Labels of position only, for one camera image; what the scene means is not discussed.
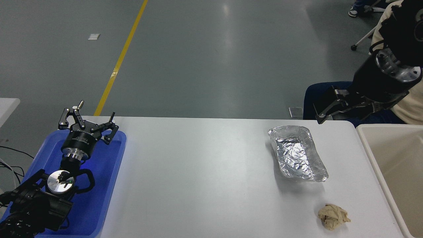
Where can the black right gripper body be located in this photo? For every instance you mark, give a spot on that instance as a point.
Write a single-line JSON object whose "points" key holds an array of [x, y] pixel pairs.
{"points": [[373, 86]]}

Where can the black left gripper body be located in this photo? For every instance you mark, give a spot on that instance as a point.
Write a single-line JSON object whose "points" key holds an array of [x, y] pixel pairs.
{"points": [[79, 140]]}

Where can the silver foil tray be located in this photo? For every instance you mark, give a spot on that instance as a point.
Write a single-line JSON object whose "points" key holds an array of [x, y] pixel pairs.
{"points": [[297, 155]]}

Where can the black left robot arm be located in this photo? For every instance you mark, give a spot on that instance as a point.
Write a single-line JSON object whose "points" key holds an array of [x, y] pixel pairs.
{"points": [[33, 208]]}

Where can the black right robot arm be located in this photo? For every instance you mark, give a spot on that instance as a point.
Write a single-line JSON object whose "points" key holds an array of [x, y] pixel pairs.
{"points": [[406, 29]]}

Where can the metal floor plate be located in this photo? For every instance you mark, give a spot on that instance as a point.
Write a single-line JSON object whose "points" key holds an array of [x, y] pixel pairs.
{"points": [[295, 112]]}

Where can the person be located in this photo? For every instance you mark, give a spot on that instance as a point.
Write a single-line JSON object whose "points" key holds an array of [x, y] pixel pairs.
{"points": [[310, 97], [354, 11]]}

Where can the blue plastic tray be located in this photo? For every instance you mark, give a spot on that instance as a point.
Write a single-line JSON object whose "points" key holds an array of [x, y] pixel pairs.
{"points": [[105, 172]]}

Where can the large pale plastic bin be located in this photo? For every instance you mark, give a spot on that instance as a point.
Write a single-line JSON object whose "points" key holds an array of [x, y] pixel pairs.
{"points": [[393, 155]]}

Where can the white office chair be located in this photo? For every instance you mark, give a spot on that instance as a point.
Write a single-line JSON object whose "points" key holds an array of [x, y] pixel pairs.
{"points": [[363, 39]]}

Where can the small white table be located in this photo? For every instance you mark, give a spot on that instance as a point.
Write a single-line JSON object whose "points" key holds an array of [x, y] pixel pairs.
{"points": [[7, 109]]}

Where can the crumpled tan paper ball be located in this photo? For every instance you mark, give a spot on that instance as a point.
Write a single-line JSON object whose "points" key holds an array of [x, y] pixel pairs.
{"points": [[332, 216]]}

